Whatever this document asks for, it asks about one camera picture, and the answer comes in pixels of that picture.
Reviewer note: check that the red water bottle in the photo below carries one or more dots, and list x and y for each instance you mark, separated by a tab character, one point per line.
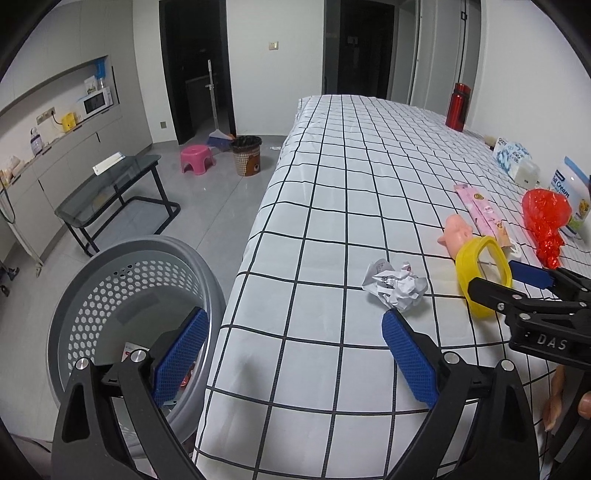
458	107

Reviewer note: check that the pink snack wrapper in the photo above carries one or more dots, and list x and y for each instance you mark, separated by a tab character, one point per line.
484	215

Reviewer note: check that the dark glass side table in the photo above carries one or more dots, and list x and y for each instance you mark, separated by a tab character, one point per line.
92	206

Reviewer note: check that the pink toy pig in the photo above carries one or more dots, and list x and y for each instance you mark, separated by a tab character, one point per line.
457	232

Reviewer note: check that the red plastic bag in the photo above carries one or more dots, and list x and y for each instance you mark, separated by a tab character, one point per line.
545	212

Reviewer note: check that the yellow box on counter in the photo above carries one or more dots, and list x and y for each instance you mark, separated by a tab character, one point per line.
68	122

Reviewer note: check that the red white medicine box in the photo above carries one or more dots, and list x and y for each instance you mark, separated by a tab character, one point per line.
135	352

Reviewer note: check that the white tissue pack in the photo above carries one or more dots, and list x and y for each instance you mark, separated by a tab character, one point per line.
517	162

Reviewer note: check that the pink plastic stool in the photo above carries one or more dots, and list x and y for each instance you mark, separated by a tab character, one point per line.
196	159

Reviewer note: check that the blue broom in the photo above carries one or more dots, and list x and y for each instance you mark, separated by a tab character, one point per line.
216	139

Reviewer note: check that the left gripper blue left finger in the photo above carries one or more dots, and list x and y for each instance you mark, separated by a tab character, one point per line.
174	353

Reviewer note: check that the grey counter cabinet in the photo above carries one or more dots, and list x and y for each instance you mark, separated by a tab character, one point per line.
52	176

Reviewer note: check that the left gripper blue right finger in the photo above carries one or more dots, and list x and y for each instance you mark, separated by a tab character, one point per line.
417	370

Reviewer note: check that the checkered white tablecloth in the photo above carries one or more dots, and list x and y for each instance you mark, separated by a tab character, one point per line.
302	384

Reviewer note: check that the person's right hand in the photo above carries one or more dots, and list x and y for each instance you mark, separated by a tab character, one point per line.
553	407

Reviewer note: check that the grey perforated laundry basket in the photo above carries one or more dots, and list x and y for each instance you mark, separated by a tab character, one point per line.
131	293

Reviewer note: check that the blue water jug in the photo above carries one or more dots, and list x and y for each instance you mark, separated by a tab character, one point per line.
100	73

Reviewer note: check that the white flat box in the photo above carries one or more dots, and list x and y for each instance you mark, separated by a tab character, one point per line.
107	163

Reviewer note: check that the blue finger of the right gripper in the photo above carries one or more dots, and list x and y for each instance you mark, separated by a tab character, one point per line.
531	275
485	298

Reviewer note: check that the brown waste bin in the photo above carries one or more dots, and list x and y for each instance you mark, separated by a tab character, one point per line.
246	153

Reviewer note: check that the white milk powder tub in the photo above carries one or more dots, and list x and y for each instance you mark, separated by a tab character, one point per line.
572	182

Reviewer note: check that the white paper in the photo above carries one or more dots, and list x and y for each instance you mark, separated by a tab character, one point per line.
398	288

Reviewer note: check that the white microwave oven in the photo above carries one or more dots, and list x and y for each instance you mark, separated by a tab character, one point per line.
96	102

